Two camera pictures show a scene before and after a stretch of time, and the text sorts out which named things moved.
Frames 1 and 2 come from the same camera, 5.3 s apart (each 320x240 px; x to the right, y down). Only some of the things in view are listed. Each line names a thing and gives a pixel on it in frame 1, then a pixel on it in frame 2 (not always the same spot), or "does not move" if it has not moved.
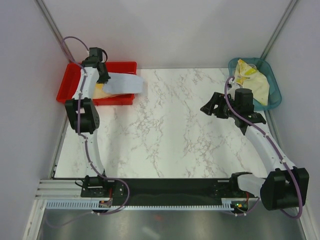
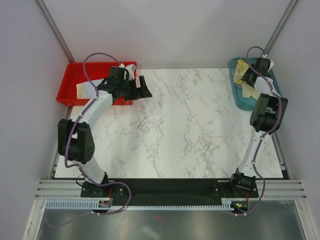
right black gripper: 217,98 → 246,77
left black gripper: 106,78 → 138,93
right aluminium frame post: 266,51 does not move
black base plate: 161,191 does not move
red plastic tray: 69,77 does not move
